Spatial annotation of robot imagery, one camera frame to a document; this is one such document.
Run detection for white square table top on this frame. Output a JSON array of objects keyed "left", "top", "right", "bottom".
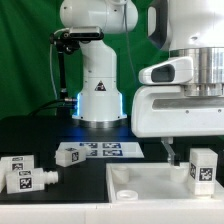
[{"left": 106, "top": 163, "right": 224, "bottom": 203}]

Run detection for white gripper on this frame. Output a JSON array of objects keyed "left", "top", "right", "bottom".
[{"left": 131, "top": 86, "right": 224, "bottom": 165}]

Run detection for white sheet with tags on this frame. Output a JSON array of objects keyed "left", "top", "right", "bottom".
[{"left": 58, "top": 142, "right": 144, "bottom": 158}]

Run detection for white obstacle fence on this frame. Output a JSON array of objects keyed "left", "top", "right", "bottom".
[{"left": 0, "top": 192, "right": 224, "bottom": 224}]

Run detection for black camera stand pole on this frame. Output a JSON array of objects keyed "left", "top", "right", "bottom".
[{"left": 57, "top": 51, "right": 67, "bottom": 116}]

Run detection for black cables at base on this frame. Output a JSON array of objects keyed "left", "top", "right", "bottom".
[{"left": 27, "top": 96, "right": 79, "bottom": 117}]

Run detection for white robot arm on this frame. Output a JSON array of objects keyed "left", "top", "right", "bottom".
[{"left": 60, "top": 0, "right": 224, "bottom": 147}]

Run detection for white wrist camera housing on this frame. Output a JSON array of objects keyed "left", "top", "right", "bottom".
[{"left": 139, "top": 56, "right": 193, "bottom": 85}]

